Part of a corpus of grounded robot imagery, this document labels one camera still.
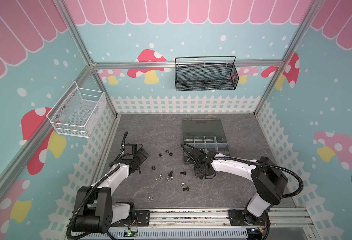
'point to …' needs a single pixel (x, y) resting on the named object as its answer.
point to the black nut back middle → (167, 151)
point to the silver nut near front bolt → (183, 184)
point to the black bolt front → (186, 188)
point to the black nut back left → (160, 154)
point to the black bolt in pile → (170, 174)
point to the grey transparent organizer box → (206, 134)
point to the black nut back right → (170, 154)
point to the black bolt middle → (183, 173)
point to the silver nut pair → (168, 179)
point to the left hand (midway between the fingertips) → (143, 159)
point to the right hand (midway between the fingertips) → (199, 172)
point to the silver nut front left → (150, 198)
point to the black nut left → (153, 168)
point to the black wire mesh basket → (195, 73)
